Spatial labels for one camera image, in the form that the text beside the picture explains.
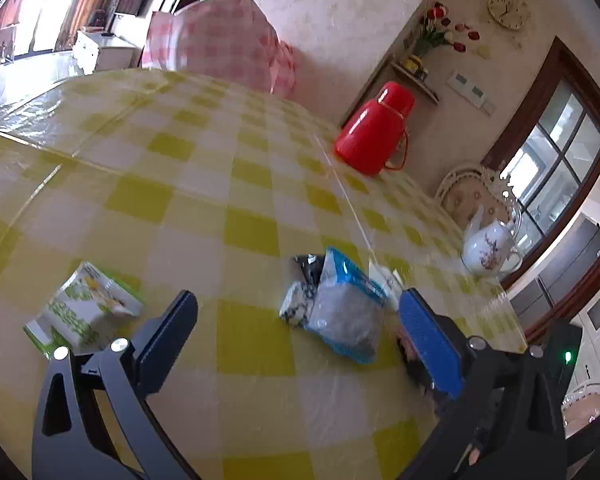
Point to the pink checkered covered chair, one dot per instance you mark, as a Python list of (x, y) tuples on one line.
[(230, 40)]

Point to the white tv cabinet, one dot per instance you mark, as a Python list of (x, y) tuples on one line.
[(95, 52)]

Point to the green white small packet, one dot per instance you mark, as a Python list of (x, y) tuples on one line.
[(85, 313)]

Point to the white ornate chair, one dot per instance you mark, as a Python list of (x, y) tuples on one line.
[(474, 196)]

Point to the yellow checkered tablecloth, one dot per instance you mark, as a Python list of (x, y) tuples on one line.
[(175, 182)]

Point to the wooden corner shelf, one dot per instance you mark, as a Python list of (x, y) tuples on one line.
[(423, 88)]

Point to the white floral teapot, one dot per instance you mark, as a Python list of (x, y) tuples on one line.
[(490, 251)]

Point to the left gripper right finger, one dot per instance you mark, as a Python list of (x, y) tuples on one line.
[(447, 355)]

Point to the red thermos jug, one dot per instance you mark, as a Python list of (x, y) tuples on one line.
[(375, 137)]

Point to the red flower vase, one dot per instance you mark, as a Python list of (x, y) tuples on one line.
[(436, 30)]

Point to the black white small packet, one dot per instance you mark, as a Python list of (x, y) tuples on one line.
[(305, 272)]

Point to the round wall clock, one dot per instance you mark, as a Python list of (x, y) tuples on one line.
[(509, 14)]

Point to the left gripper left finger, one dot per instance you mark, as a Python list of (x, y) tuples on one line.
[(70, 439)]

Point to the blue clear seed bag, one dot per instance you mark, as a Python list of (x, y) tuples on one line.
[(348, 309)]

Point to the pink snack packet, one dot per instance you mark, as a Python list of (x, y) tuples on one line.
[(415, 368)]

